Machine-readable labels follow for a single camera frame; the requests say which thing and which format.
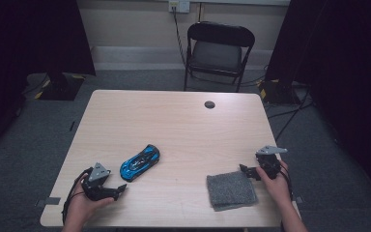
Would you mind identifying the black socket cable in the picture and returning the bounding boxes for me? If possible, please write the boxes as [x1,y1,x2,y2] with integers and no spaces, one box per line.
[172,6,188,67]

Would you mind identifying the blue toy car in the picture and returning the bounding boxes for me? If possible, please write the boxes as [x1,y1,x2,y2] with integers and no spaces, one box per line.
[119,143,161,183]

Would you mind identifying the person's right hand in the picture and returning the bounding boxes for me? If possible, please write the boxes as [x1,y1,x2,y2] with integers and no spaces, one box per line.
[255,159,293,207]

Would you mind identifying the person's left hand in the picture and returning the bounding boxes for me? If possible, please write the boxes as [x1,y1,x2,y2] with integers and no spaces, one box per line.
[63,173,116,228]

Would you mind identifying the dark curtain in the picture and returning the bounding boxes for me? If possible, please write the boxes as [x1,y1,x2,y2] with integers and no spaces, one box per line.
[0,0,97,162]
[265,0,371,205]

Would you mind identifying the black stand base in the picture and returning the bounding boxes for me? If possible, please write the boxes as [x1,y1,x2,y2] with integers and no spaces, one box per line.
[38,72,86,102]
[257,78,301,106]

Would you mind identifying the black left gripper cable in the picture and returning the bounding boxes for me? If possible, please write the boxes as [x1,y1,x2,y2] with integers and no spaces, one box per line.
[61,166,94,225]

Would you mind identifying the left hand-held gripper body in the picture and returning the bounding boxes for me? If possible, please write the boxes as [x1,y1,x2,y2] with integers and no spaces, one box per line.
[81,161,121,202]

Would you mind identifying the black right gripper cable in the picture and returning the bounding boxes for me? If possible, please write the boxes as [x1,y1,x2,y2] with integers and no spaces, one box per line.
[278,159,295,201]

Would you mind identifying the grey cloth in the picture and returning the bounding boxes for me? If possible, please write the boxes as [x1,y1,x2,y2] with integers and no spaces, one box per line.
[206,170,259,213]

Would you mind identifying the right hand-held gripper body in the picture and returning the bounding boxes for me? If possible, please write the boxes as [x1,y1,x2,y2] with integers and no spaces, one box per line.
[254,145,289,181]

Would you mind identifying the black folding chair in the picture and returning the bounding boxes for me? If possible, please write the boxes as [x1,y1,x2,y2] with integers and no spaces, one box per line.
[183,20,256,94]

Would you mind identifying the white wall socket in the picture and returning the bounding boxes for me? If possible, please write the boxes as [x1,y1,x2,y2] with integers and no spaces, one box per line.
[168,0,191,15]

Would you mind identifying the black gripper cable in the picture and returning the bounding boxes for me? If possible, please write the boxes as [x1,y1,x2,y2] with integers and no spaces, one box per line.
[278,159,295,201]
[61,166,94,225]

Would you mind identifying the black floor cable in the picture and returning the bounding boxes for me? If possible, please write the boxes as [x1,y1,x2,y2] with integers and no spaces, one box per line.
[266,88,315,143]

